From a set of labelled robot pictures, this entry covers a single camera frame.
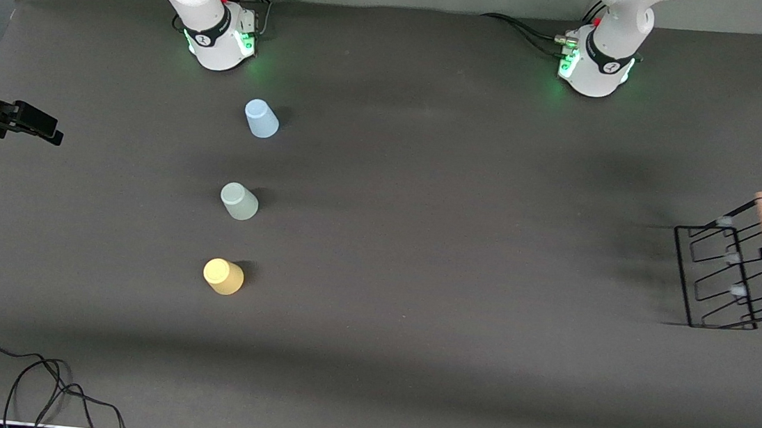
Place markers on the pale green plastic cup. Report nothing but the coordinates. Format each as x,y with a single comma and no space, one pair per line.
239,202

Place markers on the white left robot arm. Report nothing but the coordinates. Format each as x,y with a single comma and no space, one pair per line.
616,27

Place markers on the yellow plastic cup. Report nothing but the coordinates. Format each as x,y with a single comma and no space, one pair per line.
224,277

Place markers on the light blue plastic cup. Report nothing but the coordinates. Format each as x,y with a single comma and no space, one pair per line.
261,120

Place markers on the dark grey table cloth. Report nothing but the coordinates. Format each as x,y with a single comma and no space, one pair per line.
479,356

